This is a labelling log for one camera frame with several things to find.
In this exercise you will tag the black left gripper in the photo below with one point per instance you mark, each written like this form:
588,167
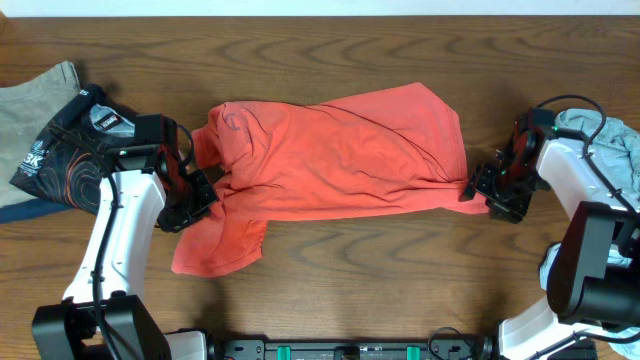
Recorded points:
208,196

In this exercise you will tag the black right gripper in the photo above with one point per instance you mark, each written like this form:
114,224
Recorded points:
480,182

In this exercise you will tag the red t-shirt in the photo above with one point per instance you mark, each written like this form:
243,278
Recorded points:
387,152

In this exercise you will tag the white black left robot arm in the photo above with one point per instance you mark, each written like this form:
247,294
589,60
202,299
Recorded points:
145,186

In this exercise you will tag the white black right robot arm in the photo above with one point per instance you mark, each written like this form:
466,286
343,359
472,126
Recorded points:
592,287

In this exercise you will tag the light blue t-shirt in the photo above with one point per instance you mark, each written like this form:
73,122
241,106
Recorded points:
617,156

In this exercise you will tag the black orange patterned shirt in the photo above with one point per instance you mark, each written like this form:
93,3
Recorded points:
59,166

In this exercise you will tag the navy blue folded shirt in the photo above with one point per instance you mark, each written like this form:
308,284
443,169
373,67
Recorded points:
29,210

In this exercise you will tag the beige folded shirt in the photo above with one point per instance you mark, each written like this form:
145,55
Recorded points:
25,110

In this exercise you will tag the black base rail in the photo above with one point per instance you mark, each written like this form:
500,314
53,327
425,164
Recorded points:
350,350

